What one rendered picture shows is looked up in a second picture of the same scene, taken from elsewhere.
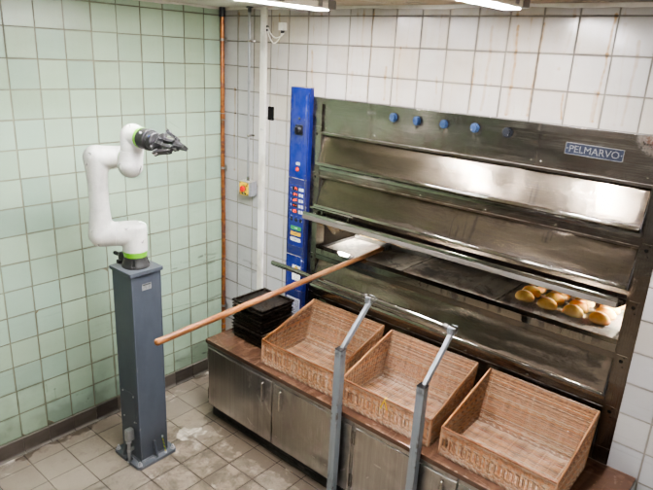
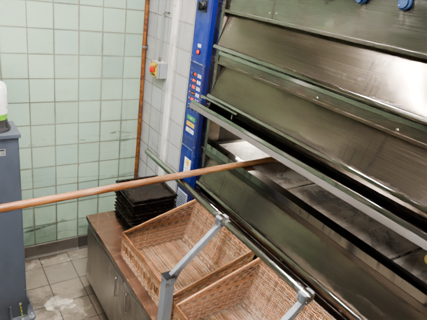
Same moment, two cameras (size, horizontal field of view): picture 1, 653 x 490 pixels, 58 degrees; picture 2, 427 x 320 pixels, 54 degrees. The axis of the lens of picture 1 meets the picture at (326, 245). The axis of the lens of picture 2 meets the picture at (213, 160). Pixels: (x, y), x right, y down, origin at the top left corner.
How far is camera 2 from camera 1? 150 cm
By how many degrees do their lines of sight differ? 14
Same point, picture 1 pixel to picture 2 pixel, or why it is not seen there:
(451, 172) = (360, 69)
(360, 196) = (253, 91)
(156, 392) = (13, 261)
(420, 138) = (328, 19)
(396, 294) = (275, 215)
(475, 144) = (402, 29)
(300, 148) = (203, 27)
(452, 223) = (350, 141)
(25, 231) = not seen: outside the picture
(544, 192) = not seen: outside the picture
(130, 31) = not seen: outside the picture
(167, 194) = (77, 65)
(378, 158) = (277, 45)
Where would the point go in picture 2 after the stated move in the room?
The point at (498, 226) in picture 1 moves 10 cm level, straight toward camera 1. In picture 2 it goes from (413, 157) to (407, 164)
